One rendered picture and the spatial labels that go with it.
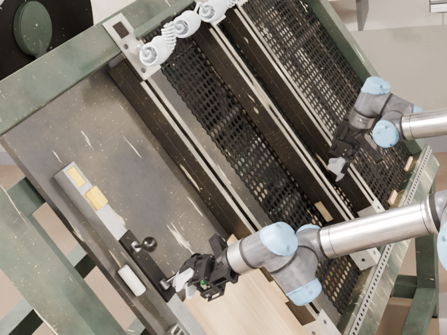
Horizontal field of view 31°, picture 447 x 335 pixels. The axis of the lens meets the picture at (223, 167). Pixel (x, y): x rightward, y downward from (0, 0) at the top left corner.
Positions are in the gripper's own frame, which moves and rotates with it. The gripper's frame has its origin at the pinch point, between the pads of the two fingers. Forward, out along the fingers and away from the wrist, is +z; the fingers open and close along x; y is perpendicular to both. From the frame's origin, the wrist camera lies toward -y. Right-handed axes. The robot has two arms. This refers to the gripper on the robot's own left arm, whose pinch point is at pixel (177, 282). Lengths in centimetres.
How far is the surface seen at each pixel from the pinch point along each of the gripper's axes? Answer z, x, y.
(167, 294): 7.2, 3.0, -1.1
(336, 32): 9, 56, -179
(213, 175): 4.9, 6.5, -45.7
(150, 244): -3.3, -12.7, -1.3
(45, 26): 50, -44, -102
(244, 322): 10.5, 32.9, -12.7
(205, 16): -3, -17, -92
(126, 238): 7.2, -13.2, -7.7
